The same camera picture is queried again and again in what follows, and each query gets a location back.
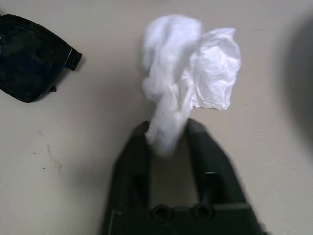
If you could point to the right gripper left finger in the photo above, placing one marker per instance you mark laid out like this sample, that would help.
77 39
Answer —
132 171

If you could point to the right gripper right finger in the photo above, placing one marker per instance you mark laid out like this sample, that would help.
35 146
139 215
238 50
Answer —
212 171

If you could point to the white tissue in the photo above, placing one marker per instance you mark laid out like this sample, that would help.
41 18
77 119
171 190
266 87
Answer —
185 73

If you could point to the black sunglasses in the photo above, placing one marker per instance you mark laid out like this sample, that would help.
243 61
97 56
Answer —
29 61

